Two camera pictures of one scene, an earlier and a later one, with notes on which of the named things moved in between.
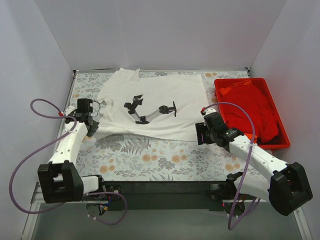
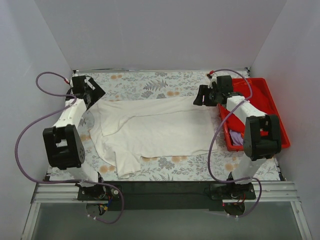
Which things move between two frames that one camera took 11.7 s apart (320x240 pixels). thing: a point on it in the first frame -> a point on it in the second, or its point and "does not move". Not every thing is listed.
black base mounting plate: (141, 195) does not move
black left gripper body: (92, 127) -> (90, 91)
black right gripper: (200, 133) -> (206, 93)
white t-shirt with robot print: (171, 107) -> (122, 132)
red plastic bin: (254, 94) does not move
